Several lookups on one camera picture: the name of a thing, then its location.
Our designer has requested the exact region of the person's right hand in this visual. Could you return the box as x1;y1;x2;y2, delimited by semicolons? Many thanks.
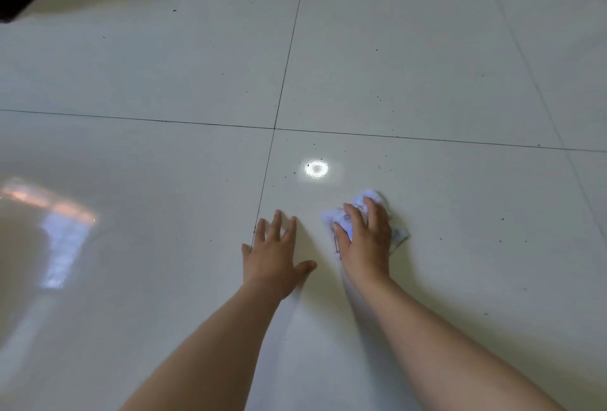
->
332;196;394;286

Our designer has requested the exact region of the white cloth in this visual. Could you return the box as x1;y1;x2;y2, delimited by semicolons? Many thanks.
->
322;190;411;261

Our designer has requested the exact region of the person's right forearm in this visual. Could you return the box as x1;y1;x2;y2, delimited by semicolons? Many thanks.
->
342;274;566;411

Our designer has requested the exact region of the person's left hand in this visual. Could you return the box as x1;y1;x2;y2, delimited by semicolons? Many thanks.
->
241;209;318;301

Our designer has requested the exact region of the person's left forearm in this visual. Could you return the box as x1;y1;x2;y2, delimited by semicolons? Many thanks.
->
119;282;285;411

